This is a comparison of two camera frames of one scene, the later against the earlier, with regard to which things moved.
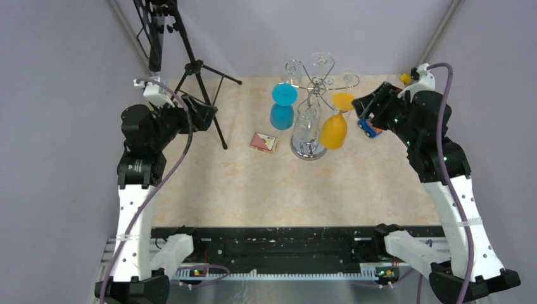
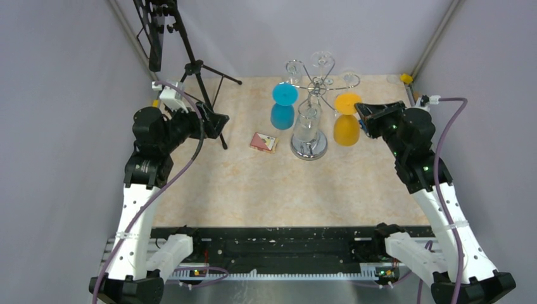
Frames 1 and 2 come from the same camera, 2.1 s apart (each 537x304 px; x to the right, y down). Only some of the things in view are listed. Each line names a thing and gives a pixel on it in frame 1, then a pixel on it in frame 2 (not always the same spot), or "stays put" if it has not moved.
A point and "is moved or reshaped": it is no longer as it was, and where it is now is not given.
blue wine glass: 282,113 stays put
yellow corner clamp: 406,78 stays put
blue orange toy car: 370,129 stays put
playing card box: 265,142 stays put
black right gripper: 377,102 -> 373,114
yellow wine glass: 334,129 is moved or reshaped
